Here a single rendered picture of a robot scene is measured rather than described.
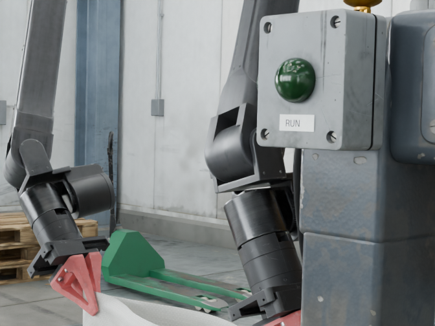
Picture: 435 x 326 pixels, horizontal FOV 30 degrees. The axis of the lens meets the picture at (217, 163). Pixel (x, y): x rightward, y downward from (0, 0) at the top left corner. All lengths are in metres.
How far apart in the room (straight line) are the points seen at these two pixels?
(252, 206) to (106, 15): 8.43
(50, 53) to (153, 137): 7.65
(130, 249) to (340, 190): 5.70
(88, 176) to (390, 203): 0.70
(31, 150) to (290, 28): 0.68
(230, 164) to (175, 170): 7.79
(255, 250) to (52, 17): 0.63
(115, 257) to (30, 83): 4.97
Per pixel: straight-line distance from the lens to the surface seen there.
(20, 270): 6.35
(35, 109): 1.21
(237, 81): 0.86
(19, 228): 6.24
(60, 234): 1.12
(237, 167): 0.83
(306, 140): 0.54
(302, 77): 0.53
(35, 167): 1.16
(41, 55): 1.27
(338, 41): 0.52
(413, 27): 0.56
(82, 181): 1.18
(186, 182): 8.49
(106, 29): 9.20
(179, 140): 8.57
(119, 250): 6.19
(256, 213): 0.82
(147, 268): 6.33
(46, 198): 1.15
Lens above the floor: 1.26
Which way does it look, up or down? 3 degrees down
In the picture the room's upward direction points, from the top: 2 degrees clockwise
